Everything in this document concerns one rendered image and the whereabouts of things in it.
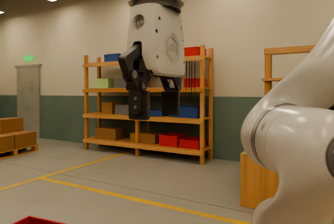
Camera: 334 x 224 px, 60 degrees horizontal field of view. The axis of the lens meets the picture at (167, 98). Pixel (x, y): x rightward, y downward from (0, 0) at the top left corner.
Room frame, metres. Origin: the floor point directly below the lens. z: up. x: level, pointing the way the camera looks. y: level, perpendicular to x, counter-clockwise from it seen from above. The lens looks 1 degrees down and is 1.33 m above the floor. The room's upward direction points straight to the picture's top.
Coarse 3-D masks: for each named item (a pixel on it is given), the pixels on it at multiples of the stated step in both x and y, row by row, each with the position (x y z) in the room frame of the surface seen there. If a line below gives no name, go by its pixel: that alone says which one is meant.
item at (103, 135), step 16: (192, 48) 5.42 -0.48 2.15; (96, 64) 6.52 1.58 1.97; (112, 64) 6.29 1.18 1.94; (96, 80) 6.62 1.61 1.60; (112, 80) 6.61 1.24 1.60; (192, 80) 5.42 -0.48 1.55; (96, 112) 7.02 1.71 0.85; (112, 112) 6.46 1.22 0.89; (128, 112) 6.15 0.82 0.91; (160, 112) 5.81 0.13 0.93; (192, 112) 5.40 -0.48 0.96; (96, 128) 6.67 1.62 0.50; (112, 128) 6.55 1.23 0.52; (112, 144) 6.29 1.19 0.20; (128, 144) 6.08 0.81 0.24; (144, 144) 5.94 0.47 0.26; (160, 144) 5.78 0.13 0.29; (176, 144) 5.61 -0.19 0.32; (192, 144) 5.43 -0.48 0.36; (208, 144) 5.68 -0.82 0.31
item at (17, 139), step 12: (0, 120) 6.19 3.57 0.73; (12, 120) 6.44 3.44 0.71; (0, 132) 6.19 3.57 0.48; (12, 132) 6.44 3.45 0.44; (24, 132) 6.43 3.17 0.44; (0, 144) 5.73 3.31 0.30; (12, 144) 6.00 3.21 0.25; (24, 144) 6.27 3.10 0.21; (36, 144) 6.57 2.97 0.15; (12, 156) 5.97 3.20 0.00
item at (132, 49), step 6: (138, 42) 0.40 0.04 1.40; (132, 48) 0.39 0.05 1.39; (138, 48) 0.39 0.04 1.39; (126, 54) 0.37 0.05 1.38; (132, 54) 0.38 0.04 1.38; (138, 54) 0.39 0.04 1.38; (120, 60) 0.37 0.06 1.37; (126, 60) 0.36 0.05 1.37; (132, 60) 0.38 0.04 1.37; (120, 66) 0.37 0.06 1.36; (126, 66) 0.37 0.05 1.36; (132, 66) 0.38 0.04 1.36; (126, 72) 0.37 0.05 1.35; (126, 78) 0.38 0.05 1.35
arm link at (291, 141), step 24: (264, 120) 0.48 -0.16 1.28; (288, 120) 0.42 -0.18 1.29; (312, 120) 0.39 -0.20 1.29; (264, 144) 0.45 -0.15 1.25; (288, 144) 0.40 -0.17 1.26; (312, 144) 0.37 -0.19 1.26; (288, 168) 0.39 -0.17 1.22; (312, 168) 0.37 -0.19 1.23; (288, 192) 0.39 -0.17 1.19; (312, 192) 0.38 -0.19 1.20; (264, 216) 0.45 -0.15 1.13; (288, 216) 0.42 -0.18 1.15; (312, 216) 0.41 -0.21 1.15
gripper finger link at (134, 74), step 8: (136, 72) 0.38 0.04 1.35; (128, 80) 0.38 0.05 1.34; (136, 80) 0.38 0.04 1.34; (136, 88) 0.39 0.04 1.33; (128, 96) 0.40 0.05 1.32; (136, 96) 0.39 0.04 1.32; (144, 96) 0.39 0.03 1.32; (128, 104) 0.40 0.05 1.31; (136, 104) 0.39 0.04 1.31; (144, 104) 0.39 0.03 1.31; (136, 112) 0.39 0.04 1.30; (144, 112) 0.39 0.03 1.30
